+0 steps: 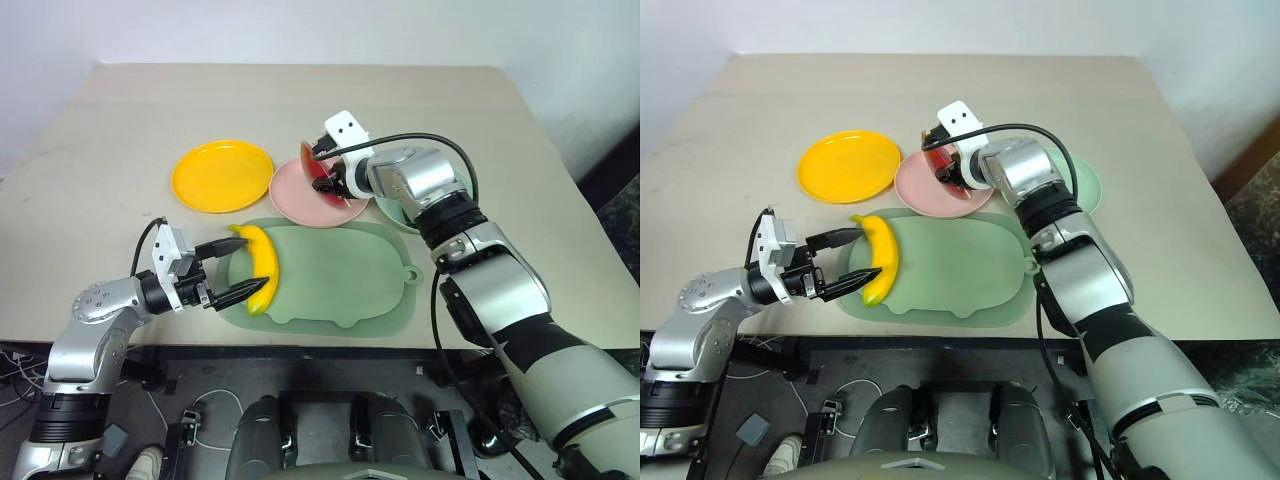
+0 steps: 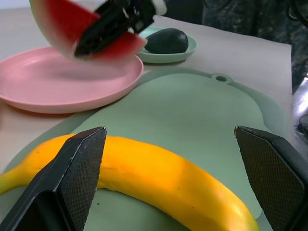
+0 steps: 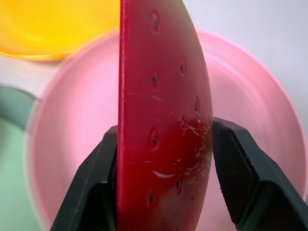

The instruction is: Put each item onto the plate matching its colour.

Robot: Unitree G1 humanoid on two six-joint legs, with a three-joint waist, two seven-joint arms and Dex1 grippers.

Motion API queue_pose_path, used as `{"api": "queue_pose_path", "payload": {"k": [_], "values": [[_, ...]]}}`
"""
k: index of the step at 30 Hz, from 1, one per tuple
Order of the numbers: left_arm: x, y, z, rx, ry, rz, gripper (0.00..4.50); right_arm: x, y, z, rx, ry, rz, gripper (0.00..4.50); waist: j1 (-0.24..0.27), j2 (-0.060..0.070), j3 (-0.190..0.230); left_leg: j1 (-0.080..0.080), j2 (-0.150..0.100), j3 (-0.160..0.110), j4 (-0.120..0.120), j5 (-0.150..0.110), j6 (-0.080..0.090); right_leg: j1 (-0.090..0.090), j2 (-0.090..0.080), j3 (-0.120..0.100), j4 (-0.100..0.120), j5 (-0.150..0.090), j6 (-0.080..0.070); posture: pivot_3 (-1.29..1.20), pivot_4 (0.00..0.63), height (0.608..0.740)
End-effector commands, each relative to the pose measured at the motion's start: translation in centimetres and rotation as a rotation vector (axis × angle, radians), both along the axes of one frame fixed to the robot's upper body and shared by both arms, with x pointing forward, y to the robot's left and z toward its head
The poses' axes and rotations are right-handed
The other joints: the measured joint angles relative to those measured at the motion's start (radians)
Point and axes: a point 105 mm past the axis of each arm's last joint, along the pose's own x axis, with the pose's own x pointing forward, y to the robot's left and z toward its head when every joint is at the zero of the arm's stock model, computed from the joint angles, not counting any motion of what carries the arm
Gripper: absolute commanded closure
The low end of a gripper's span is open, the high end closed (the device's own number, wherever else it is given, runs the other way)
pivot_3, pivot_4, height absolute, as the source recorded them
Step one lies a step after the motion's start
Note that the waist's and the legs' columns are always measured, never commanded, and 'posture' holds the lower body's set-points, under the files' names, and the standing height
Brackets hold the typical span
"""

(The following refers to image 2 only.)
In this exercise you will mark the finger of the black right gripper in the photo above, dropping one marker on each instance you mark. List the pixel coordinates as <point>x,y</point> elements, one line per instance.
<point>101,36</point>

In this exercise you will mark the yellow banana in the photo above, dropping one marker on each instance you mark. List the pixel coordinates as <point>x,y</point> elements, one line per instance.
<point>154,168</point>

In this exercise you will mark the red watermelon slice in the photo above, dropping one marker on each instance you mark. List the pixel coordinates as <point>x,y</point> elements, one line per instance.
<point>65,21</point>

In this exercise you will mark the green plate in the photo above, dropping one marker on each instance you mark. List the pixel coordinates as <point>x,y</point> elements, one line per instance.
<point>168,55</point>

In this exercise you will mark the dark green avocado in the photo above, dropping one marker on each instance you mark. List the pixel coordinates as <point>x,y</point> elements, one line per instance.
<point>168,41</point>

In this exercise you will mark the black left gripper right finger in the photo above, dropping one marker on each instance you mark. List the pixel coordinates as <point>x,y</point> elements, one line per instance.
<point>276,178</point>

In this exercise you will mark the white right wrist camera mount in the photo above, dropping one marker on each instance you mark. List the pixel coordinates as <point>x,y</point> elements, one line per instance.
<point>160,6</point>

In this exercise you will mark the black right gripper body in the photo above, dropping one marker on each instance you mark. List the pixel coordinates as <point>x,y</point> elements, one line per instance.
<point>137,12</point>

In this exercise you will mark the pink plate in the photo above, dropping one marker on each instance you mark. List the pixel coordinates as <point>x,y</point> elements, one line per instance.
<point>62,84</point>

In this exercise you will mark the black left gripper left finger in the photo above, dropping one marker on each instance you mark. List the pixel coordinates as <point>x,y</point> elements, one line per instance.
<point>60,187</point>

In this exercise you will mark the green cutting board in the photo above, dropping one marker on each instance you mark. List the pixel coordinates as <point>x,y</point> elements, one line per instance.
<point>183,108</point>

